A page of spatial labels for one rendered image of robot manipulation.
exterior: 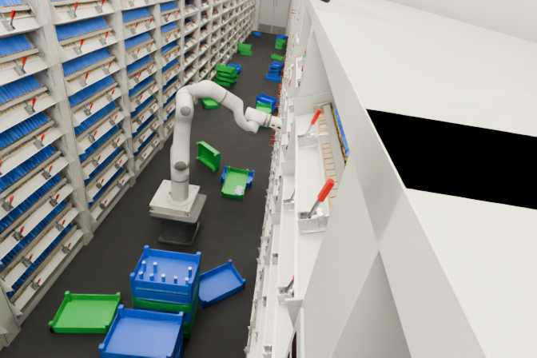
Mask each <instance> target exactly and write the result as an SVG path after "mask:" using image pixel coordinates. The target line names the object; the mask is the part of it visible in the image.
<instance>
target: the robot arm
mask: <svg viewBox="0 0 537 358"><path fill-rule="evenodd" d="M207 97H209V98H211V99H213V100H214V101H216V102H218V103H220V104H221V105H223V106H225V107H227V108H228V109H230V110H232V112H233V115H234V118H235V120H236V122H237V124H238V125H239V126H240V127H241V128H242V129H244V130H245V131H247V132H249V133H253V134H255V133H256V132H257V131H258V129H259V126H260V125H262V126H264V127H267V126H268V127H271V128H274V129H277V130H280V131H281V128H280V126H281V125H282V121H281V118H279V117H274V116H270V115H271V114H268V113H264V112H261V111H259V110H256V109H253V108H250V107H248V108H247V110H246V112H245V116H244V114H243V101H242V100H241V99H240V98H238V97H237V96H235V95H234V94H232V93H230V92H229V91H228V90H226V89H224V88H222V87H221V86H219V85H218V84H216V83H214V82H212V81H210V80H204V81H201V82H198V83H197V84H194V85H191V86H184V87H182V88H180V89H179V90H178V91H177V93H176V114H175V120H174V130H173V144H172V146H171V149H170V165H171V190H170V191H169V192H168V193H167V195H166V200H167V201H168V203H169V204H171V205H173V206H178V207H180V206H185V205H188V204H190V203H191V202H192V201H193V192H192V191H191V190H189V163H190V157H189V140H190V130H191V124H192V120H193V111H194V105H193V100H195V99H198V98H207Z"/></svg>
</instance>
